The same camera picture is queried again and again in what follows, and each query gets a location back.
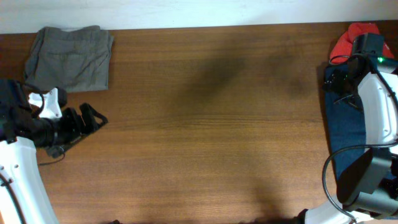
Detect grey shorts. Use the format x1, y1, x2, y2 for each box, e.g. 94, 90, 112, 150
24, 26, 114, 93

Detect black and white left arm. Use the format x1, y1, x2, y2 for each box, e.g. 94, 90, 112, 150
1, 79, 108, 223

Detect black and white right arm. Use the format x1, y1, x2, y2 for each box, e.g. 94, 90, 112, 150
297, 54, 397, 223

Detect red garment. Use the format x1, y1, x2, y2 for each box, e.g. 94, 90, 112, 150
329, 22, 380, 64

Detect navy blue garment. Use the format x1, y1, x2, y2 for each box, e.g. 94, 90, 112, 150
323, 57, 398, 181

